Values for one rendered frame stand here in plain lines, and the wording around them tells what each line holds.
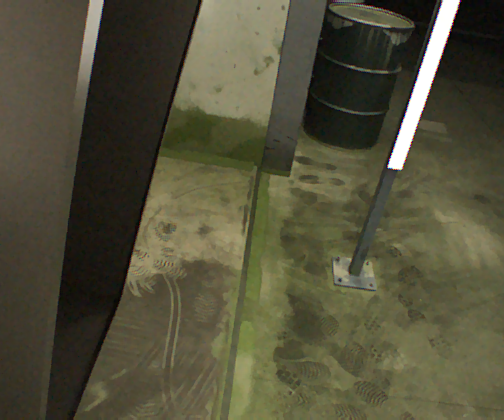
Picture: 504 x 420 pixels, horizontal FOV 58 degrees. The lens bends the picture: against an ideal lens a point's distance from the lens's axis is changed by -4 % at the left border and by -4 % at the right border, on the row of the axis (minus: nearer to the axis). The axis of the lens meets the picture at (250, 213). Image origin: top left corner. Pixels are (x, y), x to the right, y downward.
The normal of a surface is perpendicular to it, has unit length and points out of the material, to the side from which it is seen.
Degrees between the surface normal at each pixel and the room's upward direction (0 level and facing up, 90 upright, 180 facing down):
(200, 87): 90
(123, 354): 0
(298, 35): 90
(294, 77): 90
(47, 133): 91
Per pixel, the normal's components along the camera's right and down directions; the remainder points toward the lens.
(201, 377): 0.14, -0.80
